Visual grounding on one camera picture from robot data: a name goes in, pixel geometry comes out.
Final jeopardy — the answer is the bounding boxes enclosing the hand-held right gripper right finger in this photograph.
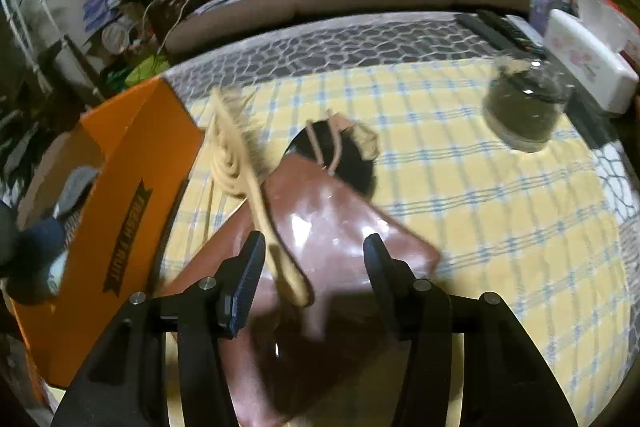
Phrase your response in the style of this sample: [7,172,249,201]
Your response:
[362,232,581,427]

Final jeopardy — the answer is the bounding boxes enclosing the white floral tissue box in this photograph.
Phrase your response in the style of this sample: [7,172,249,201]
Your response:
[542,9,640,115]

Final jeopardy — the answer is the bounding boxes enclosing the black drawstring pouch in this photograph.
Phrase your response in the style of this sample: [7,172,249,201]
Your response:
[282,109,381,200]

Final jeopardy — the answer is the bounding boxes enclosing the grey patterned desktop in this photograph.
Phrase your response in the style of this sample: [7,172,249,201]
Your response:
[165,9,640,258]

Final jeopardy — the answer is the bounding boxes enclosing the brown leather pouch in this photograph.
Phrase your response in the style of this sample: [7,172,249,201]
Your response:
[160,154,441,427]

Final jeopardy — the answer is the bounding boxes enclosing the stack of blue boxes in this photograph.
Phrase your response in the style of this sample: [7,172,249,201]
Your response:
[82,0,126,30]

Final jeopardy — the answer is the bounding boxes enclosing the yellow plaid cloth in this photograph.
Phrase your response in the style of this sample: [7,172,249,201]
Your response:
[165,57,626,427]

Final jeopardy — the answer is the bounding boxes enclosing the orange cardboard box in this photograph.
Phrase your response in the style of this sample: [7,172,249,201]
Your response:
[0,74,206,388]

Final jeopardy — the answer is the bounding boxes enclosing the clear container of black clips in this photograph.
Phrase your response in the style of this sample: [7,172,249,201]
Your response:
[482,54,576,152]

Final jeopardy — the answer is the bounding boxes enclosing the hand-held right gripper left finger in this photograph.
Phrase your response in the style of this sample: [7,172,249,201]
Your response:
[50,229,268,427]

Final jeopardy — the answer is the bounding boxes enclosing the grey sock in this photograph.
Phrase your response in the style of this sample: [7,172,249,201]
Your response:
[52,167,101,218]

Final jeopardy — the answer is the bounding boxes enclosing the green bag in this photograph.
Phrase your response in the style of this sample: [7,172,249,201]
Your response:
[105,54,168,95]

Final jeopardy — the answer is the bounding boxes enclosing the carved wooden paddle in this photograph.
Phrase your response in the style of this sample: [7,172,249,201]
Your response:
[210,87,316,308]

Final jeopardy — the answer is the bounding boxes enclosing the white metal shelf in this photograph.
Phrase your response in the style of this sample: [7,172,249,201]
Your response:
[0,0,68,92]

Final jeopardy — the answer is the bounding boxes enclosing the round tin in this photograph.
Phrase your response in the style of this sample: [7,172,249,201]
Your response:
[101,24,132,54]

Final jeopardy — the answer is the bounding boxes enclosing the black remote control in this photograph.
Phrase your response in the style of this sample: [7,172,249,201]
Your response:
[460,9,546,52]

